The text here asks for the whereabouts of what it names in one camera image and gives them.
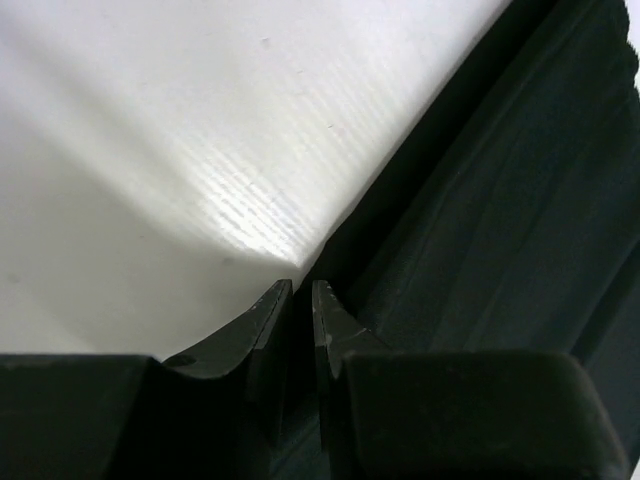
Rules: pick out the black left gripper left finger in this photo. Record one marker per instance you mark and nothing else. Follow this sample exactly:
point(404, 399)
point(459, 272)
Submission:
point(212, 411)

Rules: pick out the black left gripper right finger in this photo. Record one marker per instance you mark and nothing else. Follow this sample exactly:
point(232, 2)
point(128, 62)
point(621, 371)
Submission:
point(489, 415)

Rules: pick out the black cloth placemat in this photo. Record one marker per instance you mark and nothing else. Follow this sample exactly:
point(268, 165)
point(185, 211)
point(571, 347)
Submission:
point(508, 218)

